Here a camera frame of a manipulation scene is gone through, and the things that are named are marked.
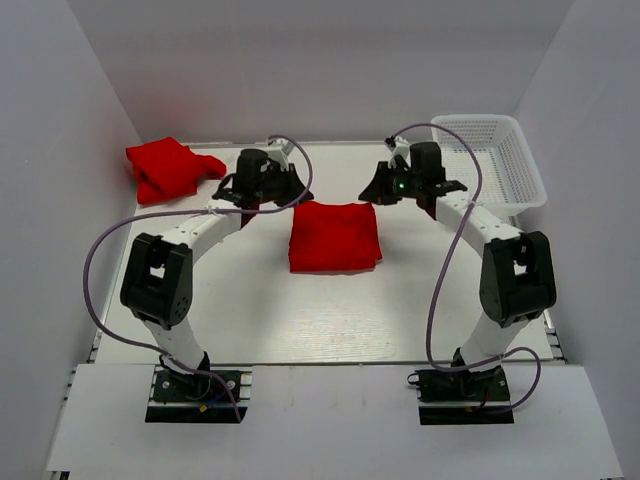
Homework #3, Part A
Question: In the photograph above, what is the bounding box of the folded red t shirt stack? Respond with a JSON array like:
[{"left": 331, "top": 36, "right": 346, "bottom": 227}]
[{"left": 125, "top": 137, "right": 227, "bottom": 206}]

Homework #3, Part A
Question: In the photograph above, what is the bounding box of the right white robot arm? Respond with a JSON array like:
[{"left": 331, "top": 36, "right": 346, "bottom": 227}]
[{"left": 359, "top": 136, "right": 557, "bottom": 399}]

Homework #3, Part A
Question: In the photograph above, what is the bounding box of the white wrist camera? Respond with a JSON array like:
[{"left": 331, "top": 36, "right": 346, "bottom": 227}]
[
  {"left": 384, "top": 136, "right": 411, "bottom": 169},
  {"left": 266, "top": 139, "right": 294, "bottom": 171}
]

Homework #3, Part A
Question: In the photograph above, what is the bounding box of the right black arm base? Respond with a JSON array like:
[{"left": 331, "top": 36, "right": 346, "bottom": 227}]
[{"left": 407, "top": 366, "right": 514, "bottom": 426}]

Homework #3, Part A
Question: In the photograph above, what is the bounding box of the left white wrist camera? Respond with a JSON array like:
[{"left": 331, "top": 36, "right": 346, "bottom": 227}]
[{"left": 266, "top": 139, "right": 294, "bottom": 171}]

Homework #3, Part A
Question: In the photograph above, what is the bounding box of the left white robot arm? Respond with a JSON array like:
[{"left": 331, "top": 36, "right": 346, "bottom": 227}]
[{"left": 120, "top": 138, "right": 314, "bottom": 399}]

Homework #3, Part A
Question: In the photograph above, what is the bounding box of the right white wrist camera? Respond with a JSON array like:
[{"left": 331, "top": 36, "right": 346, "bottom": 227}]
[{"left": 384, "top": 136, "right": 411, "bottom": 169}]

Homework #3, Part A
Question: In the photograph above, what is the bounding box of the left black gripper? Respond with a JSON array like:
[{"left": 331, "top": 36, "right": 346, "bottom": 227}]
[{"left": 254, "top": 163, "right": 313, "bottom": 208}]

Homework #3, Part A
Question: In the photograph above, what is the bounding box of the white plastic basket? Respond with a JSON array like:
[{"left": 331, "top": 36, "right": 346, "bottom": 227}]
[{"left": 431, "top": 114, "right": 547, "bottom": 218}]

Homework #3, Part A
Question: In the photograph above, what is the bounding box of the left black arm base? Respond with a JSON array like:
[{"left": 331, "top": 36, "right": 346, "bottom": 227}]
[{"left": 145, "top": 366, "right": 252, "bottom": 424}]

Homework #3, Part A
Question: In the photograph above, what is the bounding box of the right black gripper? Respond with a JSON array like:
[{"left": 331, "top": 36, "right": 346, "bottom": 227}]
[{"left": 359, "top": 162, "right": 422, "bottom": 207}]

